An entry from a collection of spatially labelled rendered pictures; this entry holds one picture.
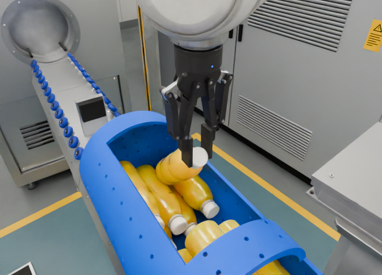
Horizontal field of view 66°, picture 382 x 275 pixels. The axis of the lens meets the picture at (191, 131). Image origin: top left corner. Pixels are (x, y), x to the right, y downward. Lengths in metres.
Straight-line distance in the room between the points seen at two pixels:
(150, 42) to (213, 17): 1.11
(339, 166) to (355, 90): 1.02
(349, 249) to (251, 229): 0.47
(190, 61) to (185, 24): 0.23
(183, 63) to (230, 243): 0.28
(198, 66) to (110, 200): 0.32
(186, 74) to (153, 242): 0.27
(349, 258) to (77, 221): 1.67
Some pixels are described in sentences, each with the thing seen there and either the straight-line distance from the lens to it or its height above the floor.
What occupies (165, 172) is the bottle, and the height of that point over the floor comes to 1.16.
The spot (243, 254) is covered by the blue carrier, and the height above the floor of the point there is 1.23.
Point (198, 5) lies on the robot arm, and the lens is 0.21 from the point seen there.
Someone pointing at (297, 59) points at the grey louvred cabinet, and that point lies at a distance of 2.00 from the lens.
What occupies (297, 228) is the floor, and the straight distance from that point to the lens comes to 2.11.
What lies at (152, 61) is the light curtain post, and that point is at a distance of 1.34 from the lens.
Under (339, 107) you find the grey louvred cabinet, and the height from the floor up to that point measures 0.71.
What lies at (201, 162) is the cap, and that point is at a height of 1.24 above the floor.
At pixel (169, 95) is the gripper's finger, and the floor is 1.40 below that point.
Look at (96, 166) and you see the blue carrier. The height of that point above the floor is 1.18.
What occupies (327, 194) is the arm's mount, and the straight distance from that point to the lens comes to 0.85.
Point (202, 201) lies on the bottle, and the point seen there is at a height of 1.07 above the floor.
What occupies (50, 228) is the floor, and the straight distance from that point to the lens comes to 2.19.
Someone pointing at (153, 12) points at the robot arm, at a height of 1.57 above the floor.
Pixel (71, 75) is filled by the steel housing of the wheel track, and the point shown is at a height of 0.93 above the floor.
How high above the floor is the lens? 1.62
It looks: 36 degrees down
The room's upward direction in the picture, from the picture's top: straight up
